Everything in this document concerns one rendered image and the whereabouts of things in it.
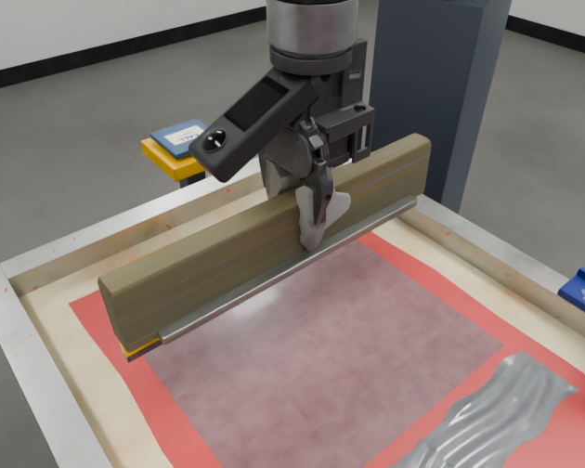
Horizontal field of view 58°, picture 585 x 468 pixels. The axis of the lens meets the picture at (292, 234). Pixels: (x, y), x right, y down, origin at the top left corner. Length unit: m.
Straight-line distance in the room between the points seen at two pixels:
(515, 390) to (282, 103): 0.39
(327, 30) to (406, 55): 0.57
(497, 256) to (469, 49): 0.38
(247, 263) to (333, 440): 0.20
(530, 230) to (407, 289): 1.83
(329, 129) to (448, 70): 0.53
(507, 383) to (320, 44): 0.41
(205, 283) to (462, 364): 0.31
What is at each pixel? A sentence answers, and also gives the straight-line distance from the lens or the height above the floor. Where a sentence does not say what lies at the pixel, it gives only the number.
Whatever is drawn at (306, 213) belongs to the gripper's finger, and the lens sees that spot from 0.52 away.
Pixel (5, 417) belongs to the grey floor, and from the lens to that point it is 1.91.
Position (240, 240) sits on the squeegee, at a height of 1.13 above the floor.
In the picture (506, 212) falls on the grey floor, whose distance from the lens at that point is 2.59.
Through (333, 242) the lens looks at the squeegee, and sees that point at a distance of 0.58.
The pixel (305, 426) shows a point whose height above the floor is 0.96.
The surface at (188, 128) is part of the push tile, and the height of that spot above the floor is 0.97.
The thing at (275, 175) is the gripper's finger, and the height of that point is 1.16.
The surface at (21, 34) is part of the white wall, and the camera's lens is 3.96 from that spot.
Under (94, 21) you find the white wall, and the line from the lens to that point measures 4.09.
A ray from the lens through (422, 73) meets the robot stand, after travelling 1.00.
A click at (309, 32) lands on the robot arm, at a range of 0.44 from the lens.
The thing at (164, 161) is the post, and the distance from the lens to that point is 0.98.
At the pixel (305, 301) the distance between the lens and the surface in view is 0.68.
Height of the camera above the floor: 1.46
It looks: 40 degrees down
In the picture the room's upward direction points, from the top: straight up
